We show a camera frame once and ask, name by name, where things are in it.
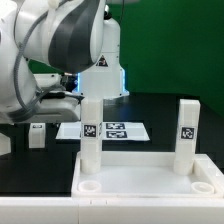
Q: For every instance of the white marker sheet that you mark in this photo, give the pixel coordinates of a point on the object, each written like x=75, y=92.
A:
x=111, y=131

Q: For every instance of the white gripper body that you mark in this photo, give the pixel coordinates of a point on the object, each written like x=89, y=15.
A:
x=57, y=106

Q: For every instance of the white desk top tray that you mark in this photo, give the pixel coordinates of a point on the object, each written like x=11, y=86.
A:
x=146, y=175

